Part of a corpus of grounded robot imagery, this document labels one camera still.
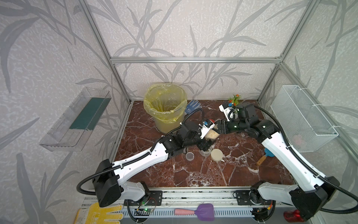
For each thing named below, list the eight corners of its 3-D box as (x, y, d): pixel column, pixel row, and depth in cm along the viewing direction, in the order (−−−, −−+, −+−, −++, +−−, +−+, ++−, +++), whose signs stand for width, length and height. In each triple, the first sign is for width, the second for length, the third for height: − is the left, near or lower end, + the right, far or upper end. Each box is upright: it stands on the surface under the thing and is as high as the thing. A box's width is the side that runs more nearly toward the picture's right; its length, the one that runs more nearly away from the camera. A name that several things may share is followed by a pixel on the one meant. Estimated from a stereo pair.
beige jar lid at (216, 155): (211, 161, 89) (211, 159, 87) (210, 150, 94) (210, 148, 92) (223, 161, 89) (224, 159, 87) (221, 150, 94) (222, 148, 92)
